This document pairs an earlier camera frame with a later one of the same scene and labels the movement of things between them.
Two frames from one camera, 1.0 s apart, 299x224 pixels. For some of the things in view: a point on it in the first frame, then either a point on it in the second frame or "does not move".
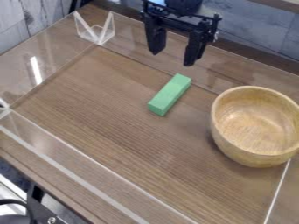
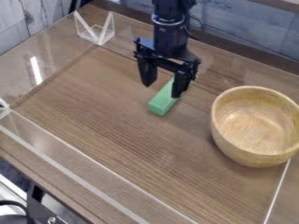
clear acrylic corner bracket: (97, 34) does not move
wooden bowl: (255, 126) does not move
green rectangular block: (168, 94) does not move
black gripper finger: (155, 35) → (147, 69)
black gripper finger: (199, 38) → (182, 78)
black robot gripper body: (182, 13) → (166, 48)
